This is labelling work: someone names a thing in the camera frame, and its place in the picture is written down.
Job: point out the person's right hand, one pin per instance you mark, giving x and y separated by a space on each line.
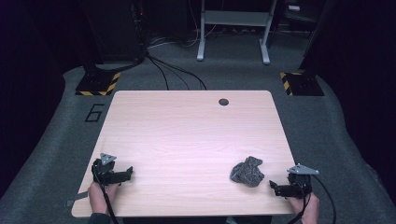
308 210

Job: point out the white desk frame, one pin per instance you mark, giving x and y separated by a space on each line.
233 18

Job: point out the black stand post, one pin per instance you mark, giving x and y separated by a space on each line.
90 37
313 37

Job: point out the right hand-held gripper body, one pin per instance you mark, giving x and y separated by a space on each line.
299 182

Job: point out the small white box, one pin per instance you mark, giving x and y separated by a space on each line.
294 8

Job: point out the black yellow striped base plate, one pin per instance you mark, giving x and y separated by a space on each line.
303 84
98 84

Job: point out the dark cabinet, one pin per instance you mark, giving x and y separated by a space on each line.
118 28

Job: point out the grey towel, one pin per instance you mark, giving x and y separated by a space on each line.
248 171

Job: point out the grey tape strip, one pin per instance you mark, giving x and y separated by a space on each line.
76 198

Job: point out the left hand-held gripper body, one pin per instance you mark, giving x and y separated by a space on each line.
104 170

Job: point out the person's left hand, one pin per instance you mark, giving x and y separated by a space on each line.
99 196

